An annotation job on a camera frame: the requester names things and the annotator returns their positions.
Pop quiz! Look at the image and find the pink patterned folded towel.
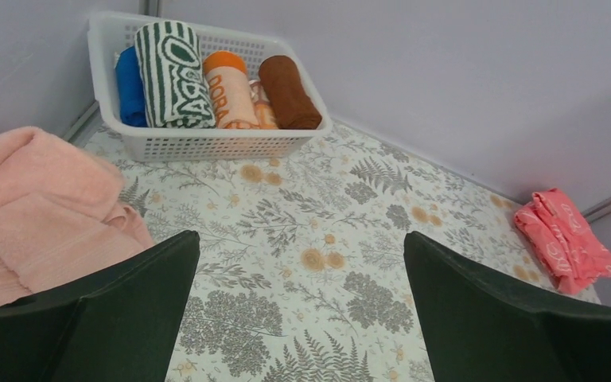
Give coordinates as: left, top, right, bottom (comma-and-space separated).
513, 188, 611, 294

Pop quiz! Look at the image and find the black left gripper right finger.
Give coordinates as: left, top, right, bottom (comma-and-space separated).
404, 232, 611, 381

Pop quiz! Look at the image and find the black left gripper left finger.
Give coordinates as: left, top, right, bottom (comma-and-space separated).
0, 231, 200, 381

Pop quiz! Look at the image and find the pink towel under striped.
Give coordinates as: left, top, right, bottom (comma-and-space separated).
0, 127, 154, 306

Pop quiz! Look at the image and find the brown towel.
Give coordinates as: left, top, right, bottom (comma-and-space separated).
259, 55, 322, 130

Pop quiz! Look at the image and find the orange rolled towel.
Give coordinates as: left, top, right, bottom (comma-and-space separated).
203, 51, 259, 130

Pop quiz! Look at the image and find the beige patterned rolled towel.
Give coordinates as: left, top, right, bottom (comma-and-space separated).
249, 80, 278, 130

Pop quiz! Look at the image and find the floral patterned table mat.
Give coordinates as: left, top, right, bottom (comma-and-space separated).
85, 124, 551, 381

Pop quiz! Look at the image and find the blue rolled towel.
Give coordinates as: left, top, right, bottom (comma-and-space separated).
115, 46, 148, 127

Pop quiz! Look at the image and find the green white striped towel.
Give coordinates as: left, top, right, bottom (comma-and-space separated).
134, 20, 216, 129

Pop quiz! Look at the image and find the white plastic basket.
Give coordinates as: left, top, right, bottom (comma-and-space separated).
88, 11, 333, 162

